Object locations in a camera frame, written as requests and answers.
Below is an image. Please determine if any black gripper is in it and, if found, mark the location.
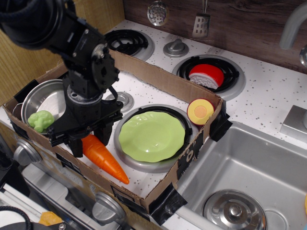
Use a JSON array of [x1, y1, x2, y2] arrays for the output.
[[47, 92, 123, 158]]

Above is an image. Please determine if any orange toy carrot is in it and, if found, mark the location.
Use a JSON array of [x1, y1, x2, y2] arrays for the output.
[[82, 134, 130, 184]]

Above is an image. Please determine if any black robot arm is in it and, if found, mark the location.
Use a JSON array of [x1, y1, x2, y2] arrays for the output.
[[0, 0, 123, 158]]

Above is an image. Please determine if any light green plate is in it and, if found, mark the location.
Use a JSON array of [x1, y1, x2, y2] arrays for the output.
[[118, 111, 185, 163]]

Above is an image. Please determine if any green toy broccoli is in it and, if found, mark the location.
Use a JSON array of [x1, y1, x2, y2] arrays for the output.
[[27, 110, 55, 133]]

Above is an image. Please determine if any silver stove knob centre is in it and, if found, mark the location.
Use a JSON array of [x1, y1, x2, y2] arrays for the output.
[[117, 92, 134, 113]]

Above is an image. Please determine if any silver stove knob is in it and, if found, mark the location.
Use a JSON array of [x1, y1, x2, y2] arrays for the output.
[[117, 92, 134, 113], [163, 38, 189, 58]]

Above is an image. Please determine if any silver metal pot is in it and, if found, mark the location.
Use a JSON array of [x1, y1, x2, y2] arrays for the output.
[[13, 79, 66, 125]]

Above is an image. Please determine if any silver oven knob left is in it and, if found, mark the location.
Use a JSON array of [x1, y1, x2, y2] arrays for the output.
[[13, 139, 42, 166]]

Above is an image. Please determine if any silver oven knob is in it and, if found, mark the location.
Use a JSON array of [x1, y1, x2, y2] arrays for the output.
[[13, 139, 42, 166], [92, 192, 126, 225]]

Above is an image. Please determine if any silver oven knob right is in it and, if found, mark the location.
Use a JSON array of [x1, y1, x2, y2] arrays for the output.
[[92, 192, 126, 225]]

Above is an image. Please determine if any brown cardboard fence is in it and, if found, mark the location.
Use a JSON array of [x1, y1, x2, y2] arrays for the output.
[[4, 51, 225, 230]]

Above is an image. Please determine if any yellow cloth scrap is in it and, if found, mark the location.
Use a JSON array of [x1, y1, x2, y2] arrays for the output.
[[38, 211, 63, 226]]

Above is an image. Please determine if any front right burner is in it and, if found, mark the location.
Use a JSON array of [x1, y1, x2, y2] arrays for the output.
[[113, 104, 198, 173]]

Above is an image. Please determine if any burner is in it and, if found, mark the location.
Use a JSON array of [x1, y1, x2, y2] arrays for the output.
[[113, 104, 198, 173], [172, 55, 246, 101], [105, 29, 155, 61]]

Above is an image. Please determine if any back left burner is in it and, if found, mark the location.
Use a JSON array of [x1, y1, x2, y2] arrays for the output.
[[105, 29, 155, 61]]

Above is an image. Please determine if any halved yellow toy fruit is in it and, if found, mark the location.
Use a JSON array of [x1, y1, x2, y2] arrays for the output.
[[187, 99, 215, 126]]

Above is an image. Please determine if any silver stove knob back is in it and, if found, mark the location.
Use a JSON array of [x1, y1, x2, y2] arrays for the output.
[[163, 38, 189, 58]]

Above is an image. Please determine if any red toy cheese wedge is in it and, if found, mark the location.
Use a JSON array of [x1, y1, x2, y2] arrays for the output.
[[189, 64, 224, 90]]

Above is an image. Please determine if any hanging silver strainer spoon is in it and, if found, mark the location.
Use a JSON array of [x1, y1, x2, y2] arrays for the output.
[[147, 0, 169, 26]]

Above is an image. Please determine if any back right burner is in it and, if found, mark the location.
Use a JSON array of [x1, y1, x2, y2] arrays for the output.
[[172, 55, 246, 101]]

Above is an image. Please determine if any hanging silver spatula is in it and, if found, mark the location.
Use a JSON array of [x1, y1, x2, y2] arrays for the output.
[[192, 0, 211, 38]]

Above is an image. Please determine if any silver sink drain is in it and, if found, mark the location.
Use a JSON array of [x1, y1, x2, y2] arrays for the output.
[[202, 189, 267, 230]]

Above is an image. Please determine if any silver sink basin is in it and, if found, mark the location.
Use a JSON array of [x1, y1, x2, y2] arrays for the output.
[[177, 122, 307, 230]]

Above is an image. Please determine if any silver faucet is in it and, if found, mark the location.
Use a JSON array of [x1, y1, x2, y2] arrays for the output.
[[279, 1, 307, 72]]

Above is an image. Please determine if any black cable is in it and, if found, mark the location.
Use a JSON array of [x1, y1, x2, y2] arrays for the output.
[[0, 205, 33, 230]]

